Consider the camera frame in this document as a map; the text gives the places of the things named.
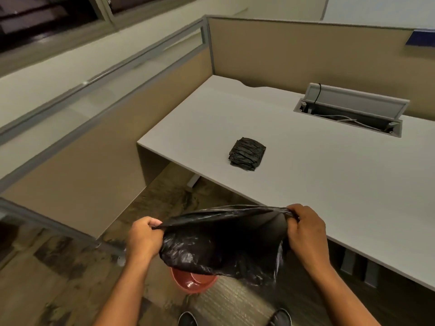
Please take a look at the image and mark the dark window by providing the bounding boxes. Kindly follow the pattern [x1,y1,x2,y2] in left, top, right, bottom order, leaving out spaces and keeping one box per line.
[0,0,191,55]

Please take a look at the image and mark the red plastic bin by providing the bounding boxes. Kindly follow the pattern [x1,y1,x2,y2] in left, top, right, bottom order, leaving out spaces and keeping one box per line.
[171,267,218,295]

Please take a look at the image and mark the person's left forearm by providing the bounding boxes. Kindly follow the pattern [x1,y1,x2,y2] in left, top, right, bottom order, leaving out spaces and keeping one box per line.
[92,256,153,326]

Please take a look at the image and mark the person's right hand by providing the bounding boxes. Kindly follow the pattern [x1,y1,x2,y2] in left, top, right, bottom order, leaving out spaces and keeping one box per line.
[285,204,329,268]

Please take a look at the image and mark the person's right forearm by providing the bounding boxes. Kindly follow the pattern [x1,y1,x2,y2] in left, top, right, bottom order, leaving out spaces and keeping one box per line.
[307,259,383,326]

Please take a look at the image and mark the grey under-desk bracket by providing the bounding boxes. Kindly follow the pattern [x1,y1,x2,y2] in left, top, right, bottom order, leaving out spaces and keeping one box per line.
[340,249,380,289]

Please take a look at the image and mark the person's left hand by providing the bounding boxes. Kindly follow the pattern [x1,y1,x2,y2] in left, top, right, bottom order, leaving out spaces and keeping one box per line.
[126,216,165,263]

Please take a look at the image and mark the beige cubicle partition panel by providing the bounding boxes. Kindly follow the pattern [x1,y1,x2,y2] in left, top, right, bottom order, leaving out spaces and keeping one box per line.
[206,15,435,121]

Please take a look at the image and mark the black cable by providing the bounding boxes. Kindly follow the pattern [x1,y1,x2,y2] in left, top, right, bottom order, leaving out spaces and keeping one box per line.
[309,83,322,114]

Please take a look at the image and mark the person's right shoe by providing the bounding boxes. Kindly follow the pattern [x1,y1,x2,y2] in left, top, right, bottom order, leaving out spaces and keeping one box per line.
[269,308,293,326]

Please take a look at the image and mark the folded black trash bag roll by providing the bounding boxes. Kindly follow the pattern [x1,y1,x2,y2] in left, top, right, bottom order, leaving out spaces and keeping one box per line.
[228,137,266,172]

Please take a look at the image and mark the black plastic trash bag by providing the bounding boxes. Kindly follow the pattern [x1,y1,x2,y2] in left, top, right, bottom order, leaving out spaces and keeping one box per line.
[151,204,300,285]

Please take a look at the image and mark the grey desk cable tray lid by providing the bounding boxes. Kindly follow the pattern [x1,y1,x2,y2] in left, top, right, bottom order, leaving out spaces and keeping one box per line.
[302,83,410,120]

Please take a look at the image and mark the white cable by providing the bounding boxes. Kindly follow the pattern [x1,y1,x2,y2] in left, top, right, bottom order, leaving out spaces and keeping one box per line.
[314,114,383,131]

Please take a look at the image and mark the beige glass-topped partition panel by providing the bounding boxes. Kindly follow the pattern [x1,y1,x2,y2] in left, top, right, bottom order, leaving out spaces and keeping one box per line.
[0,17,215,240]

